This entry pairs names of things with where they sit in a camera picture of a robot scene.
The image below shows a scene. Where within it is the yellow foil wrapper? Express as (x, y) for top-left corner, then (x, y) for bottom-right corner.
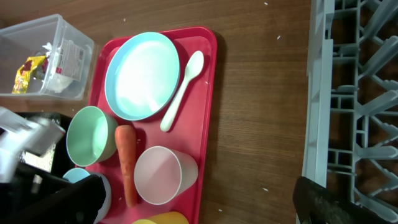
(12, 55), (47, 94)

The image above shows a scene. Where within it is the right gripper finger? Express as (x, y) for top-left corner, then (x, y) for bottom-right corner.
(293, 176), (388, 224)

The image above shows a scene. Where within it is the light blue bowl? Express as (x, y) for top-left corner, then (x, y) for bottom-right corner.
(63, 167), (112, 224)

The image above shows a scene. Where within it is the green bowl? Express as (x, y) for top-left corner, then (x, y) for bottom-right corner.
(66, 106), (118, 167)

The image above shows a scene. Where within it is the yellow plastic cup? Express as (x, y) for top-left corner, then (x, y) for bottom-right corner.
(133, 212), (189, 224)

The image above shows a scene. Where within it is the pink plastic cup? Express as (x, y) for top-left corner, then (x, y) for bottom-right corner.
(134, 146), (198, 205)

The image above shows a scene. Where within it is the grey dishwasher rack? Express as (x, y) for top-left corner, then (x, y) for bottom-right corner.
(302, 0), (397, 223)

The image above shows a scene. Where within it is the orange carrot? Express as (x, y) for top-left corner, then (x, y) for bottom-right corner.
(115, 125), (137, 208)

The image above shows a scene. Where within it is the red snack wrapper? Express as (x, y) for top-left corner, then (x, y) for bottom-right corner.
(42, 58), (49, 73)

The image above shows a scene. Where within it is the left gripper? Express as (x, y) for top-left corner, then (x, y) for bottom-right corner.
(1, 163), (106, 223)

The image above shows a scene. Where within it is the red serving tray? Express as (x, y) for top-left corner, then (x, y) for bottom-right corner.
(86, 26), (218, 224)

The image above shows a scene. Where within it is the large light blue plate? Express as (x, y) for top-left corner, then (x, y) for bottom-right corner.
(104, 32), (180, 121)

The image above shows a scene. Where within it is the clear plastic waste bin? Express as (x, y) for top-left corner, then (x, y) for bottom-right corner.
(1, 14), (95, 100)

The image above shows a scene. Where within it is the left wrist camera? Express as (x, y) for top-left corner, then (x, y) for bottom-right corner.
(1, 107), (65, 184)

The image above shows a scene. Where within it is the black waste tray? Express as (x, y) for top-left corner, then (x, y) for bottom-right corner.
(16, 111), (75, 177)

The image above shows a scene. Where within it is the white plastic spoon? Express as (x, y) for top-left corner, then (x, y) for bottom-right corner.
(160, 50), (205, 132)

